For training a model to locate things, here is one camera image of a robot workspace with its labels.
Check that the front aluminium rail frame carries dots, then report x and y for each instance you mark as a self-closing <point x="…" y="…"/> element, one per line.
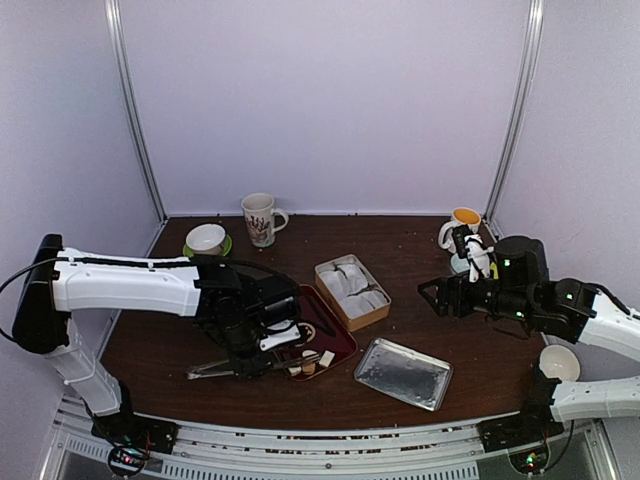
<point x="209" y="451"/>

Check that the aluminium frame post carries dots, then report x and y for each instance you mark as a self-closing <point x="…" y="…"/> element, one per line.
<point x="529" y="60"/>
<point x="117" y="37"/>

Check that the green saucer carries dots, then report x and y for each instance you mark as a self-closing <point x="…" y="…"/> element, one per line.
<point x="227" y="246"/>

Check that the black tongs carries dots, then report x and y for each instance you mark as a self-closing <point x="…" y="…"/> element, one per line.
<point x="245" y="368"/>

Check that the white mug yellow interior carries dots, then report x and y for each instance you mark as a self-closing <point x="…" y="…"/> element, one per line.
<point x="466" y="219"/>

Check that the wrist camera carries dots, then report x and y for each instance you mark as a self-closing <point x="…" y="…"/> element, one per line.
<point x="279" y="334"/>
<point x="480" y="256"/>

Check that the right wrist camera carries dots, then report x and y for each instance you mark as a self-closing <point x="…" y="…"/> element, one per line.
<point x="480" y="256"/>

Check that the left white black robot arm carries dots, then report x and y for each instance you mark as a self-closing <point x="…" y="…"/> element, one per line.
<point x="61" y="281"/>

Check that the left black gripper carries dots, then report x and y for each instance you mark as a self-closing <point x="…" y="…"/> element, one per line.
<point x="251" y="368"/>

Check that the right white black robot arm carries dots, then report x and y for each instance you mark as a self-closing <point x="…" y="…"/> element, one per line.
<point x="572" y="310"/>

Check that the beige illustrated tin lid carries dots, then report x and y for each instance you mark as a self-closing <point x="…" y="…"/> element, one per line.
<point x="404" y="374"/>

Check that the beige chocolate tin box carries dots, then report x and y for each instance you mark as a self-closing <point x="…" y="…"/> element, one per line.
<point x="352" y="292"/>

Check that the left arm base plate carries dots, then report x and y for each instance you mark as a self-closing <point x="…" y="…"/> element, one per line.
<point x="141" y="433"/>

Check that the brown round chocolate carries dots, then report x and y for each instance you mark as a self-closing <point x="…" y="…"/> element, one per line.
<point x="309" y="370"/>

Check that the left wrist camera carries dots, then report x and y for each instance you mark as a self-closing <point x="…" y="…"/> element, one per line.
<point x="279" y="334"/>

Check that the pale blue bowl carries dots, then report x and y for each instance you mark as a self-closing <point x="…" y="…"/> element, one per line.
<point x="458" y="264"/>

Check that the dark red lacquer tray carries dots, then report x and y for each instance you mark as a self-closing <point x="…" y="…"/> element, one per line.
<point x="321" y="330"/>

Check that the right aluminium frame post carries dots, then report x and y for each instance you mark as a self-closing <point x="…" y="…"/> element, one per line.
<point x="529" y="60"/>

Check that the left aluminium frame post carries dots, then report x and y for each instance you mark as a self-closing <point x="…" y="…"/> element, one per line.
<point x="117" y="37"/>

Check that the white rectangular chocolate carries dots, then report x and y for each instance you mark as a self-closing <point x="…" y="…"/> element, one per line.
<point x="326" y="359"/>

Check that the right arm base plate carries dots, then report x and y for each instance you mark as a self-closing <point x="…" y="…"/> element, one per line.
<point x="509" y="432"/>

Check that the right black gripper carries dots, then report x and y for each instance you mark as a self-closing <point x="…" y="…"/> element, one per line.
<point x="447" y="285"/>

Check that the tall floral beige mug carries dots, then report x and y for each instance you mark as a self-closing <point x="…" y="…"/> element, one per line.
<point x="263" y="219"/>

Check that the white bowl near right base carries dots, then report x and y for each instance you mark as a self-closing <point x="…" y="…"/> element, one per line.
<point x="557" y="361"/>

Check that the white teacup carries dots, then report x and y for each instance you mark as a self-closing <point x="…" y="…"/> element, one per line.
<point x="206" y="239"/>

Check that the white paper cup liner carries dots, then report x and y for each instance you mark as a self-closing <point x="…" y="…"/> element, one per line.
<point x="376" y="298"/>
<point x="334" y="276"/>
<point x="354" y="306"/>
<point x="352" y="271"/>

